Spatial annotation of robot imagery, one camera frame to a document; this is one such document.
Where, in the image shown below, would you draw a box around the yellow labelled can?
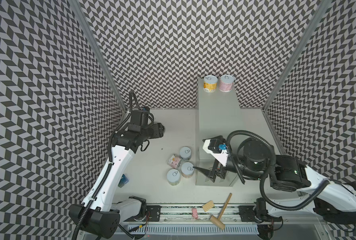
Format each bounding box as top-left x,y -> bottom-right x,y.
203,75 -> 218,93

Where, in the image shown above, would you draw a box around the pink labelled can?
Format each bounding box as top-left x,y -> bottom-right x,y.
219,75 -> 236,93

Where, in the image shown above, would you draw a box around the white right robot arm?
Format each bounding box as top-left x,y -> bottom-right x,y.
195,136 -> 356,225

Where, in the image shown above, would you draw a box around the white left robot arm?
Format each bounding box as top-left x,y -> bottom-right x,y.
69,107 -> 165,240

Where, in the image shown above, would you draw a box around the white metal cabinet counter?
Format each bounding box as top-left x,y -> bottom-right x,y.
195,79 -> 257,171

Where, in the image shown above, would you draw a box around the orange labelled can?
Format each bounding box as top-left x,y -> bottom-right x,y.
181,162 -> 195,179

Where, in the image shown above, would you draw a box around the small wooden block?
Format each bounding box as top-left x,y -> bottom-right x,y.
202,201 -> 215,213

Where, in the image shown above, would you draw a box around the can near cabinet upper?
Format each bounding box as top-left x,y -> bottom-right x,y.
179,147 -> 192,162

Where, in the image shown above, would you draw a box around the green labelled front can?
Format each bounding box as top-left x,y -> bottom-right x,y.
167,169 -> 181,186

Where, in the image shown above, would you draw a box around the pink can lying sideways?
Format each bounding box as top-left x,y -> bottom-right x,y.
167,154 -> 183,169

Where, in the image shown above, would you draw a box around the pink eraser block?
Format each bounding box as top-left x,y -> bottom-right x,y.
192,208 -> 199,219

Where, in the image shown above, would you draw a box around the wooden mallet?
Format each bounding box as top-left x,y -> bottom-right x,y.
210,193 -> 233,231

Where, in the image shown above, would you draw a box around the blue toy block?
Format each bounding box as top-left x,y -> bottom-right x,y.
118,174 -> 129,188

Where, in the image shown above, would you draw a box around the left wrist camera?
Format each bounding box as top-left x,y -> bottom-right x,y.
127,110 -> 154,133

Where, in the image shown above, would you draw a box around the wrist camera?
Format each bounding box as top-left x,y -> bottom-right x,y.
203,136 -> 229,167
127,110 -> 154,133

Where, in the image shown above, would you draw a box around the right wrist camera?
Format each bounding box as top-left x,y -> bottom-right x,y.
203,136 -> 229,167

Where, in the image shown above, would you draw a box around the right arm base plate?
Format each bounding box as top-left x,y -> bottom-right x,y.
238,205 -> 283,224

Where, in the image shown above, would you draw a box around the aluminium front rail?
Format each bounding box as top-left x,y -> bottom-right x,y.
76,202 -> 325,226

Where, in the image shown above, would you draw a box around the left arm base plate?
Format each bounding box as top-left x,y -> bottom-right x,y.
134,205 -> 162,222

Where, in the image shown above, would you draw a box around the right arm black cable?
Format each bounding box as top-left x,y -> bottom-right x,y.
225,129 -> 330,211

